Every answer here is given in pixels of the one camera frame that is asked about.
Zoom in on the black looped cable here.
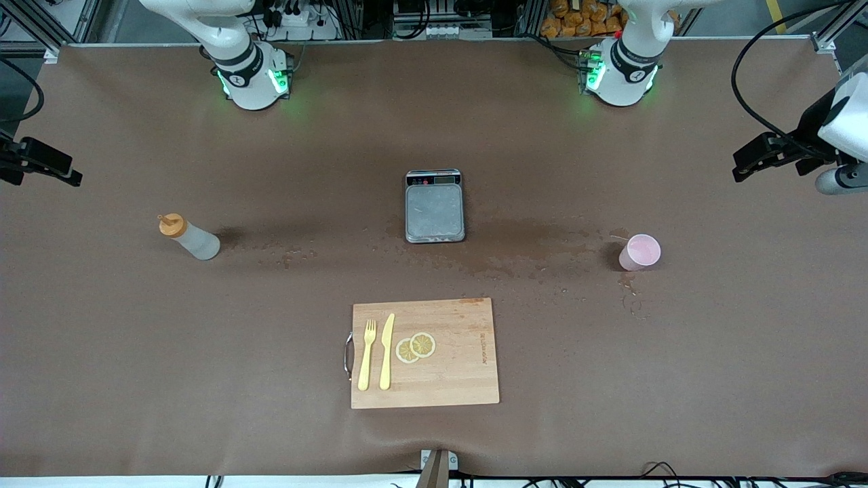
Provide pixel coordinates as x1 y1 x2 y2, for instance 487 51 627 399
641 462 684 485

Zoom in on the orange snack packets pile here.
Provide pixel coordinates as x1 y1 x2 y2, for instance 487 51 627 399
540 0 681 39

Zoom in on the aluminium frame profile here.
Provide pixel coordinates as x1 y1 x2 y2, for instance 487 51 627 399
810 0 868 56
0 0 102 65

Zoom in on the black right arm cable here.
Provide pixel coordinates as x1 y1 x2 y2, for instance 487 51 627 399
0 58 45 124

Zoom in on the white power strip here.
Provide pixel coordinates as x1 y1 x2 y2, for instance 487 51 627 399
261 0 340 41

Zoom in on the metal camera mounting bracket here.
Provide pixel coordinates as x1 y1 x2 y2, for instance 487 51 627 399
415 449 459 488

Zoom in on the clear squeeze bottle orange cap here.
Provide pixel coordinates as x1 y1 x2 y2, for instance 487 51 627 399
158 213 221 261

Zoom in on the black base cable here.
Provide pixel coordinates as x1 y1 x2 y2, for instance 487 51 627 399
526 31 589 72

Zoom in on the pink plastic cup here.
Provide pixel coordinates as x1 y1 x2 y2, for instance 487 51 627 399
618 234 662 272

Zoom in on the yellow plastic knife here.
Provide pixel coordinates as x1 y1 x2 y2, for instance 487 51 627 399
379 312 396 391

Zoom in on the grey digital kitchen scale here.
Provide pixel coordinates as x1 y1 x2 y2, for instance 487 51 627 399
405 169 467 244

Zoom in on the wooden cutting board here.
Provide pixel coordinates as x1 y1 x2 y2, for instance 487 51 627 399
344 298 500 410

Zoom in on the yellow plastic fork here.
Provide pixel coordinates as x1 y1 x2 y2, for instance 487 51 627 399
357 319 377 392

